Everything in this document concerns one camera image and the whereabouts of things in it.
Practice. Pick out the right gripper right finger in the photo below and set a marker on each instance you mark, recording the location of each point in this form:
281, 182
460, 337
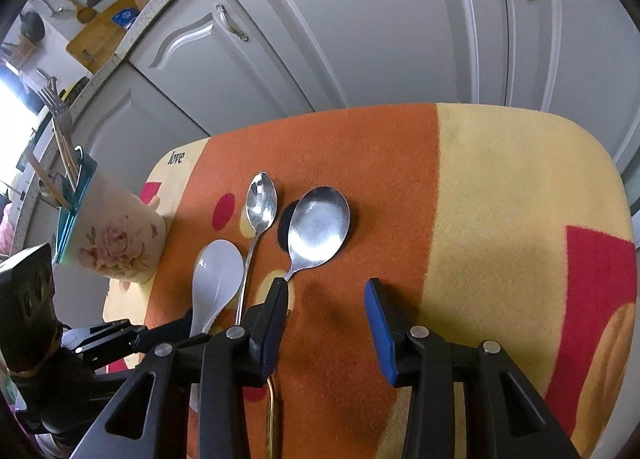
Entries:
505, 416

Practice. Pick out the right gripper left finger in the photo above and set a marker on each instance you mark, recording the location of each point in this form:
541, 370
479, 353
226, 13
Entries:
148, 416

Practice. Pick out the white ceramic spoon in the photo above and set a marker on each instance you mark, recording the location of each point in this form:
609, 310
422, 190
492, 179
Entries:
217, 278

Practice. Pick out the small silver spoon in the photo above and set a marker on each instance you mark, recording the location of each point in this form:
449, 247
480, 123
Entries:
261, 211

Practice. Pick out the large silver spoon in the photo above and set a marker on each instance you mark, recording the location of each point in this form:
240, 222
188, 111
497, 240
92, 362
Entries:
319, 227

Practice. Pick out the brown wooden chopstick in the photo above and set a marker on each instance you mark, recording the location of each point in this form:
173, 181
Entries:
66, 156
44, 177

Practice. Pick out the large silver fork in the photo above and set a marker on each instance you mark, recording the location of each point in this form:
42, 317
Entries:
60, 112

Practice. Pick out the small gold fork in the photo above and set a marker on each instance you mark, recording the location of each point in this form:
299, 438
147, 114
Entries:
272, 421

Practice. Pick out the floral utensil holder cup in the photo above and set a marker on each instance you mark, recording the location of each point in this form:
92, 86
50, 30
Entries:
108, 229

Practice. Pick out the colourful fleece table mat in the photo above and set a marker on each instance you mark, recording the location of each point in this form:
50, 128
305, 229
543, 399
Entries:
487, 222

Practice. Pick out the wooden cutting board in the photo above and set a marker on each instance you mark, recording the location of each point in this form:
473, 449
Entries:
98, 40

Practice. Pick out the blue white salt bag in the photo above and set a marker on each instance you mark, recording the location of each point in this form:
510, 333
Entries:
125, 17

